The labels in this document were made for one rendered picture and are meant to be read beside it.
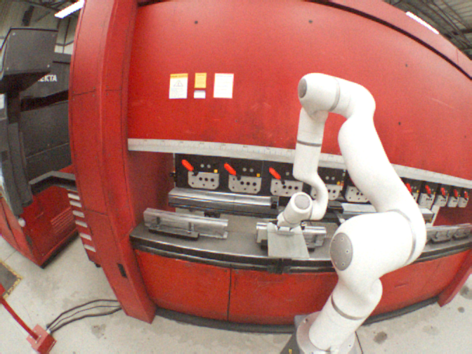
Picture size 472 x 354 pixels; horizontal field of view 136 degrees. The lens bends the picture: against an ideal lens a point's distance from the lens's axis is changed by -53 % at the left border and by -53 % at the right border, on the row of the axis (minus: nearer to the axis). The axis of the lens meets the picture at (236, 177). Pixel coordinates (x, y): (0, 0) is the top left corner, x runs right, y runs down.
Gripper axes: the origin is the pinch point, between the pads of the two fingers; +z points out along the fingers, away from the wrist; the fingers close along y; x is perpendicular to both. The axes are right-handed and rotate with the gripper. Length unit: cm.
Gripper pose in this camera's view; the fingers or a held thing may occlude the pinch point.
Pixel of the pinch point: (284, 226)
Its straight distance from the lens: 103.5
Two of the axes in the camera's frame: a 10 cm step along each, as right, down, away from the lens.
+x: -1.2, 8.6, -4.9
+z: 0.2, 5.0, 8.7
